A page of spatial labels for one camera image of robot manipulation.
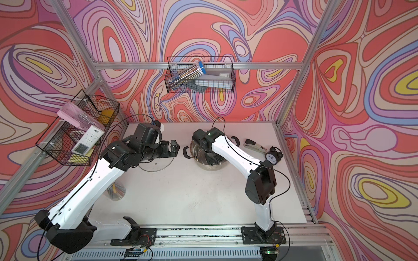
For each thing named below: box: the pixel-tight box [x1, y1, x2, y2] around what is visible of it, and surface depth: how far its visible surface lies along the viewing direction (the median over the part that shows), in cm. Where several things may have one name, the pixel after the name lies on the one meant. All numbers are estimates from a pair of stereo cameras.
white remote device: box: [70, 125, 106, 156], surface depth 70 cm
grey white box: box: [194, 67, 233, 90], surface depth 90 cm
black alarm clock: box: [265, 146, 284, 166], surface depth 95 cm
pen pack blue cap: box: [168, 60, 207, 90], surface depth 81 cm
